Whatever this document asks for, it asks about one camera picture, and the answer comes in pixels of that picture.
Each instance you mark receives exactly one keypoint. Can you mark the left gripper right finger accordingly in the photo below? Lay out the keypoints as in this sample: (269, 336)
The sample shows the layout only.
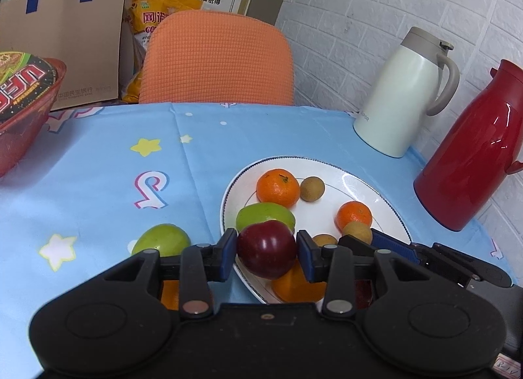
(333, 265)

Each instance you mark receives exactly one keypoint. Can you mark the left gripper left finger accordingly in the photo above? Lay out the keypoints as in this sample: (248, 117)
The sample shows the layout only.
(195, 267)

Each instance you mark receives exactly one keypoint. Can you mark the large orange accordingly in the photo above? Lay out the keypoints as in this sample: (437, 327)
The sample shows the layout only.
(170, 295)
(293, 287)

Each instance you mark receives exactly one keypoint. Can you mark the brown longan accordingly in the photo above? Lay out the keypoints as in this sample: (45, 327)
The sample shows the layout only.
(358, 230)
(312, 188)
(324, 239)

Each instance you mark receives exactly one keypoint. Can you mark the white porcelain plate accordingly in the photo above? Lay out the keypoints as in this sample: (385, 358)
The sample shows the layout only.
(316, 217)

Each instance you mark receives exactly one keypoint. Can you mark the instant noodle cup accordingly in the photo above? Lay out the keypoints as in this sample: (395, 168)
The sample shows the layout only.
(24, 79)

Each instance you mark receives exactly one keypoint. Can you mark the green jujube fruit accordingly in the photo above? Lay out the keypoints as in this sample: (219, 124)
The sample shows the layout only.
(168, 239)
(263, 212)

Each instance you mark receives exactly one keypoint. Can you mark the white thermos jug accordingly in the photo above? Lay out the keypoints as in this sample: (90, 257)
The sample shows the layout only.
(417, 81)

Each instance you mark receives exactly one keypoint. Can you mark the orange chair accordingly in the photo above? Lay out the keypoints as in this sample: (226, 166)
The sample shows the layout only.
(214, 57)

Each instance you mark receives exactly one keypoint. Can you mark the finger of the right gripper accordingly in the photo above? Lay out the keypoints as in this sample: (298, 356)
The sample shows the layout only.
(459, 268)

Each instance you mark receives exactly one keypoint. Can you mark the brown cardboard box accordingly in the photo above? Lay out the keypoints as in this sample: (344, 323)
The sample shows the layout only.
(87, 35)

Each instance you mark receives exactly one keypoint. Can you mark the blue cartoon tablecloth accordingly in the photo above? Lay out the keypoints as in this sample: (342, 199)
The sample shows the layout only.
(95, 180)

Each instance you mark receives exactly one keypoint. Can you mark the pink glass bowl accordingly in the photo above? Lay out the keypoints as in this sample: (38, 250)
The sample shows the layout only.
(19, 132)

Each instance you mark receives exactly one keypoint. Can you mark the red thermos jug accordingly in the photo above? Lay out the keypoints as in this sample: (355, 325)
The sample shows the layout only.
(479, 151)

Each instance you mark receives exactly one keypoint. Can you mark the small tangerine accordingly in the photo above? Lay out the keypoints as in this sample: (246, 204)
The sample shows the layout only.
(278, 186)

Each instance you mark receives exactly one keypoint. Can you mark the yellow snack bag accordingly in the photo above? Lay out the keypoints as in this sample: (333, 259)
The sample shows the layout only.
(143, 17)

